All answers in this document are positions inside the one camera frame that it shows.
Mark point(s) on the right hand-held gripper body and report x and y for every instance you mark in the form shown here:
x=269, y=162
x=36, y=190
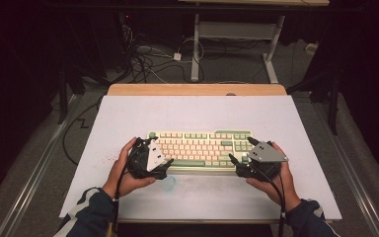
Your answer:
x=263, y=164

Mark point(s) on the person's left hand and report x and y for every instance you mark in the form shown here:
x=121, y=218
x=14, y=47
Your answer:
x=121, y=181

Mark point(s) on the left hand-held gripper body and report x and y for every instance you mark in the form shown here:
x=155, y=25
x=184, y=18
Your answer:
x=141, y=163

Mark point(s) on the green and cream keyboard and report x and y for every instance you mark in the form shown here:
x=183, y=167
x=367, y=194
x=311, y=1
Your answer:
x=194, y=148

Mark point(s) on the white board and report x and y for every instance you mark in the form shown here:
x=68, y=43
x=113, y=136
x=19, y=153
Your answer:
x=194, y=112

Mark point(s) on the white metal desk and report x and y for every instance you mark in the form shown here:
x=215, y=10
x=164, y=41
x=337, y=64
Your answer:
x=233, y=31

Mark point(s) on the dark metal stand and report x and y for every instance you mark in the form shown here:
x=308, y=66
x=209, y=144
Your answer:
x=332, y=98
x=63, y=98

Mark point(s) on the metal floor rail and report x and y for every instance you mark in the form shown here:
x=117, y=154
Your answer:
x=33, y=177
x=355, y=184

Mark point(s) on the wooden table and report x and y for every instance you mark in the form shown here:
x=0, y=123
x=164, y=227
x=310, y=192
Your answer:
x=177, y=89

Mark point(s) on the person's right hand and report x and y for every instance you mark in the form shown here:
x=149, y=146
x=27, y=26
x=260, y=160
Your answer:
x=284, y=187

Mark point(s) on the white power adapter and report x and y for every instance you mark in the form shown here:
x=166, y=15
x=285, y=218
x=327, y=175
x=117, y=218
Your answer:
x=177, y=56

